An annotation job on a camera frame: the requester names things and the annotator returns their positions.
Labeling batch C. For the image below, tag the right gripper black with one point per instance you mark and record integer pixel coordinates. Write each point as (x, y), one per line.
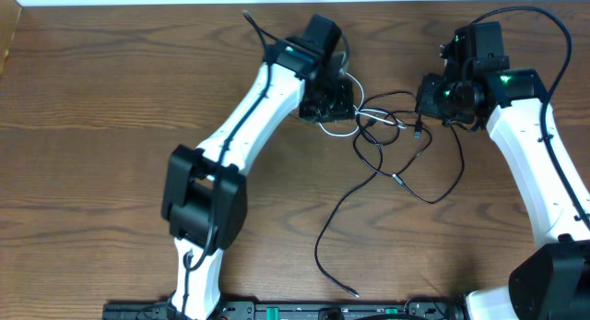
(426, 105)

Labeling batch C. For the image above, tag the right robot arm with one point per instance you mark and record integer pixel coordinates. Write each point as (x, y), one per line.
(552, 283)

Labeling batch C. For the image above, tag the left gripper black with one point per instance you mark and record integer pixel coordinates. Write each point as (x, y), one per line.
(325, 108)

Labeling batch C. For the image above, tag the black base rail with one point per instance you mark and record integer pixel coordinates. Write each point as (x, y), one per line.
(420, 308)

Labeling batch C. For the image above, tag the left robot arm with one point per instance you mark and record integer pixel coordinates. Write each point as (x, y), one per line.
(205, 193)

